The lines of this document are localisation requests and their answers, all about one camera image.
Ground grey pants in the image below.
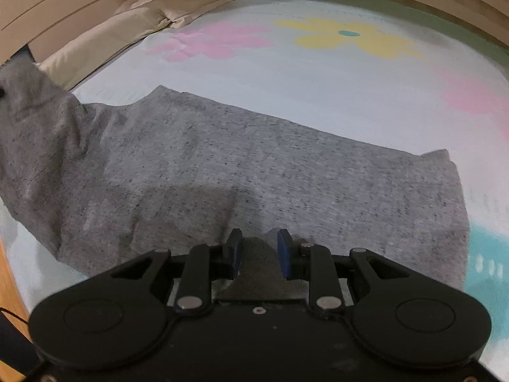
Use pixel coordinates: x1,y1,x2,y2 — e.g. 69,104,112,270
0,61,472,301

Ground floral print bed blanket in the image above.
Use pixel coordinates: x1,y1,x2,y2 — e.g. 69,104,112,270
0,0,509,382

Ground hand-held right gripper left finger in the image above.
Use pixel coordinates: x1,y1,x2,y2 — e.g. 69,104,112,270
107,228,244,313

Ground black cable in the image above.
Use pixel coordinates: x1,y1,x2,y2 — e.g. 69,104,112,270
0,306,41,381

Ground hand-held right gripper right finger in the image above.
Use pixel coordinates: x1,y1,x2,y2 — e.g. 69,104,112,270
276,228,413,320

